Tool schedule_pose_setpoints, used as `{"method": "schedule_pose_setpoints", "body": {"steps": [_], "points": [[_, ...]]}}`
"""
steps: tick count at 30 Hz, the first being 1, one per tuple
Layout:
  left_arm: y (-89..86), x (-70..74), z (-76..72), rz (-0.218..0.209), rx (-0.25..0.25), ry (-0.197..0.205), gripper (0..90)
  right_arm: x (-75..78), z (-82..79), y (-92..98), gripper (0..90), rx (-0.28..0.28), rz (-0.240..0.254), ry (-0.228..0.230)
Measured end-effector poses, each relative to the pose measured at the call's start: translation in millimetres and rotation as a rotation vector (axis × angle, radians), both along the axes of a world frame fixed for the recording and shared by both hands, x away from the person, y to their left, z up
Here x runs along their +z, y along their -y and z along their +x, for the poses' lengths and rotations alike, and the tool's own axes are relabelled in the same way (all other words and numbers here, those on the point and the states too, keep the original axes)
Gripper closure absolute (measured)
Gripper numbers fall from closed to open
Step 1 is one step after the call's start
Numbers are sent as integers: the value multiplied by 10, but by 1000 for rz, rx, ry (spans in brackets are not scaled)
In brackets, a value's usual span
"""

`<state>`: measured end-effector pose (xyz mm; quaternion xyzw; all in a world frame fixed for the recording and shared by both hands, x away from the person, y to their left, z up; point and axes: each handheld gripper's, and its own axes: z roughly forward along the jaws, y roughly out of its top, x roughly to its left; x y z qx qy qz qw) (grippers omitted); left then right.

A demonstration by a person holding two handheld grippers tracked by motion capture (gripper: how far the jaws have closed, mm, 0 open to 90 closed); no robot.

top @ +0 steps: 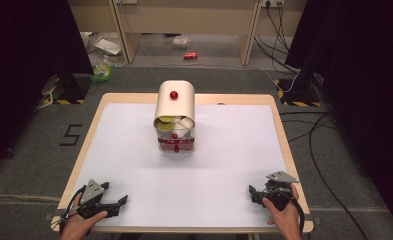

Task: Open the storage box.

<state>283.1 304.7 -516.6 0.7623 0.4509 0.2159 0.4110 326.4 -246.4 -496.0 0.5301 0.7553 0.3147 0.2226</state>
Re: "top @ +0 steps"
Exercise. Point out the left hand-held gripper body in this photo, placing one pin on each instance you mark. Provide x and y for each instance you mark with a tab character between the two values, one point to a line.
93	191

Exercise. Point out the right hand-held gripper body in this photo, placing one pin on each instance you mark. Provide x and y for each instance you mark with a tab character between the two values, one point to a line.
279	195

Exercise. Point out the clear drawer with cups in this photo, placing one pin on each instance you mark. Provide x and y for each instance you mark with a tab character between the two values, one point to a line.
190	131

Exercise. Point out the cream drawer cabinet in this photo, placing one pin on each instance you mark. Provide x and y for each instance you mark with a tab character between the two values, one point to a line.
175	106

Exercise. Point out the person's right hand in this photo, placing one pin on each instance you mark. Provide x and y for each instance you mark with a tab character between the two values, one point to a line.
286	221

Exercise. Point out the person's left hand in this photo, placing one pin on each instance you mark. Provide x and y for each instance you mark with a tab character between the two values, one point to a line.
77	227

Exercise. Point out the white table mat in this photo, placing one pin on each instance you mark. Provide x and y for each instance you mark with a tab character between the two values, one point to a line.
217	173

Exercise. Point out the wooden table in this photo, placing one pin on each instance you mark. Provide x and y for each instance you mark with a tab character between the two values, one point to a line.
284	133

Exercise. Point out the clear drawer with red contents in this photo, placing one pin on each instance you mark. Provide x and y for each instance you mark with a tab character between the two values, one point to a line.
175	141

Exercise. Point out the yellow-green cup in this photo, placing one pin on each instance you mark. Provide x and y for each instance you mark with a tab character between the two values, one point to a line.
166	118
164	126

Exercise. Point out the white cup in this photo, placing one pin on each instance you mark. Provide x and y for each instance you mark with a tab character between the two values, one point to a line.
177	119
180	131
186	123

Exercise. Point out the black stand base striped tape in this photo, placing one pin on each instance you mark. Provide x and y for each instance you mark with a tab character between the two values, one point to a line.
299	92
72	89

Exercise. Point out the green packet on floor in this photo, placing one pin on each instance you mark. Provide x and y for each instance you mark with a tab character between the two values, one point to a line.
102	71

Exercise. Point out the black curtain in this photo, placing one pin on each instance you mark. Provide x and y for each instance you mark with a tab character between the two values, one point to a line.
360	83
24	66

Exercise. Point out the white paper sheets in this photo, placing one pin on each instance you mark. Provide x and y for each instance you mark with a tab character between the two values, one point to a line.
105	45

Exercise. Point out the red drink can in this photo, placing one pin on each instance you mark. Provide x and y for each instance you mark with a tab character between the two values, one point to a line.
190	55

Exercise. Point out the clear plastic pack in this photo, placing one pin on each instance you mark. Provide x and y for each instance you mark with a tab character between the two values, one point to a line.
180	41

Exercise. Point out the beige wooden desk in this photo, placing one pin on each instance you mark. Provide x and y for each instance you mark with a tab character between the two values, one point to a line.
190	16

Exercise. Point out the white wall socket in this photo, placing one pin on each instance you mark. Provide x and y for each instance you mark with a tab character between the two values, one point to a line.
272	2

